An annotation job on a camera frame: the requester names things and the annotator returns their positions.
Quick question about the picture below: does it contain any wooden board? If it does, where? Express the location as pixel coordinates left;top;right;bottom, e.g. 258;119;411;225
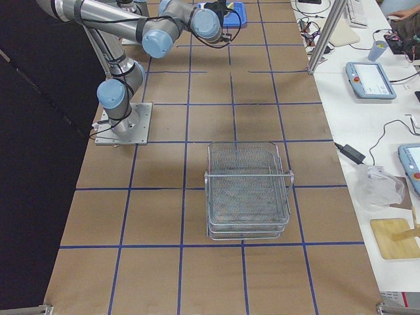
370;218;419;260

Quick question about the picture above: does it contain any clear plastic bag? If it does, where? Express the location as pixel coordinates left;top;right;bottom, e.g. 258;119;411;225
353;165;405;206

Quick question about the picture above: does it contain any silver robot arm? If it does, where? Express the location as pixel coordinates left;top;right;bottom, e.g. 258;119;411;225
37;1;235;144

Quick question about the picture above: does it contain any teach pendant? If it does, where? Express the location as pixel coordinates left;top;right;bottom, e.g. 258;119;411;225
398;144;420;195
345;62;396;100

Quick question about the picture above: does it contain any white keyboard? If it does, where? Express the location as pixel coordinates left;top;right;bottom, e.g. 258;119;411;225
345;0;368;28

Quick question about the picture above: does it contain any metal wire mesh shelf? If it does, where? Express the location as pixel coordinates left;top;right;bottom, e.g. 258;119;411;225
204;142;294;240

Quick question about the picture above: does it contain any left teach pendant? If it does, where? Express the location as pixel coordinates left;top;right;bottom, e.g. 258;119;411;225
345;62;396;100

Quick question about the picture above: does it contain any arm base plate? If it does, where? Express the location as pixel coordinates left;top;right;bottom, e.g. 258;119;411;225
94;102;153;145

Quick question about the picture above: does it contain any black power adapter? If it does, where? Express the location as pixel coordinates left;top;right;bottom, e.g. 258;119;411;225
334;142;366;165

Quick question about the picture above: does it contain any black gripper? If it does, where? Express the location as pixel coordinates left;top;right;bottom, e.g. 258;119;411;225
203;0;233;16

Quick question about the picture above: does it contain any aluminium profile post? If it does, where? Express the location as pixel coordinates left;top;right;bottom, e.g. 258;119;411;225
307;0;347;75

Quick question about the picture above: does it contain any blue plastic tray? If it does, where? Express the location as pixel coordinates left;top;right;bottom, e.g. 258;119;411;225
197;1;247;28

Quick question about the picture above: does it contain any right teach pendant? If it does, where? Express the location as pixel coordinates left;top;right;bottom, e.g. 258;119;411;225
398;144;420;195

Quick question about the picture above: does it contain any blue plastic cup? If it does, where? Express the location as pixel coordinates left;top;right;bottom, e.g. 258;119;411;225
367;40;389;62

